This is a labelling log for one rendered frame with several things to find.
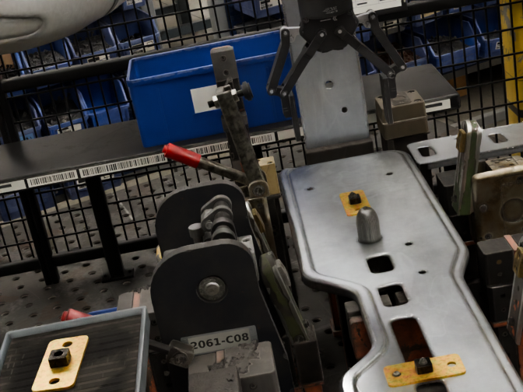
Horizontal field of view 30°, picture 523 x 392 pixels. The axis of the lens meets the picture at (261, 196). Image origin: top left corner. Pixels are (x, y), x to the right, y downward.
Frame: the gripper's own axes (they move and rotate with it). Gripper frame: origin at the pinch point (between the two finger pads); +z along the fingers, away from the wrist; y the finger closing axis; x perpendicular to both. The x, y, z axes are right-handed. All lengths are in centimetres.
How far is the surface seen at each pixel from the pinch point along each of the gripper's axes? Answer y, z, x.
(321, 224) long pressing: -5.8, 13.2, -5.1
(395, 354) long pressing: -2.1, 13.2, -42.3
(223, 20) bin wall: -16, 29, 217
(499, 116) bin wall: 92, 100, 256
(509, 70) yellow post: 43, 18, 63
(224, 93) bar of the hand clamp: -16.1, -8.1, -1.9
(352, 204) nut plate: -0.5, 12.8, -0.9
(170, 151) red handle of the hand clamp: -25.4, -0.9, -1.1
